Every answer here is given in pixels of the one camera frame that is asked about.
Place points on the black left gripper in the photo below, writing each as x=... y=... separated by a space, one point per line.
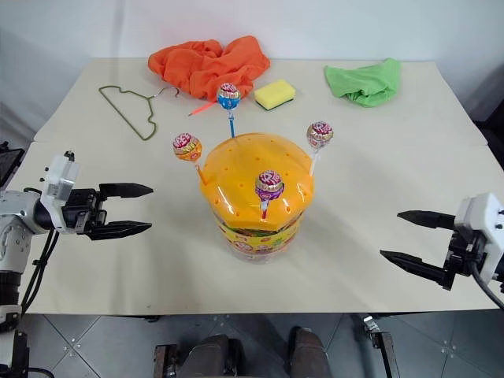
x=83 y=208

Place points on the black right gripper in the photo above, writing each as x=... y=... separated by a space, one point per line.
x=460 y=256

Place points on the orange wrapped lollipop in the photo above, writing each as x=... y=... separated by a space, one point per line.
x=187 y=147

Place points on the orange lollipop display jar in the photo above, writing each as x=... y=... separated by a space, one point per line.
x=252 y=161

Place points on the purple wrapped lollipop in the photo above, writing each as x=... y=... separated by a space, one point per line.
x=269 y=185

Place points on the pink silver wrapped lollipop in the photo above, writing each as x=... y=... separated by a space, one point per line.
x=319 y=134

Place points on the blue wrapped lollipop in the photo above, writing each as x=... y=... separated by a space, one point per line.
x=228 y=96

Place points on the olive green clothes hanger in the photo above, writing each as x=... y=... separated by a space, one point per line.
x=150 y=114

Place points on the black metal table leg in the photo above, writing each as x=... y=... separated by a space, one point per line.
x=380 y=346

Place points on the black flat device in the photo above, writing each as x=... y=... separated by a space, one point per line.
x=8 y=161

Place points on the orange pencil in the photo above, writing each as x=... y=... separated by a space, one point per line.
x=202 y=108

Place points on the black furniture piece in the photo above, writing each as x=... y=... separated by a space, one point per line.
x=492 y=132

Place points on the dark rounded shape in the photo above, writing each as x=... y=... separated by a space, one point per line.
x=309 y=354
x=212 y=356

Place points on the orange cloth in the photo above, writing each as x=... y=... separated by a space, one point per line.
x=208 y=63

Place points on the green cloth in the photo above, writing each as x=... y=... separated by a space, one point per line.
x=364 y=82

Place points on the yellow green sponge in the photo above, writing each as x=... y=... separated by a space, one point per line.
x=273 y=93

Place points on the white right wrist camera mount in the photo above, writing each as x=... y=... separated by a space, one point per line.
x=478 y=220

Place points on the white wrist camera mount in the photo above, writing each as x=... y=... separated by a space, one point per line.
x=478 y=220
x=59 y=182

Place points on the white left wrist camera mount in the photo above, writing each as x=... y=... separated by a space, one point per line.
x=59 y=182

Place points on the black metal post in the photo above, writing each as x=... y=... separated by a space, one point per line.
x=15 y=354

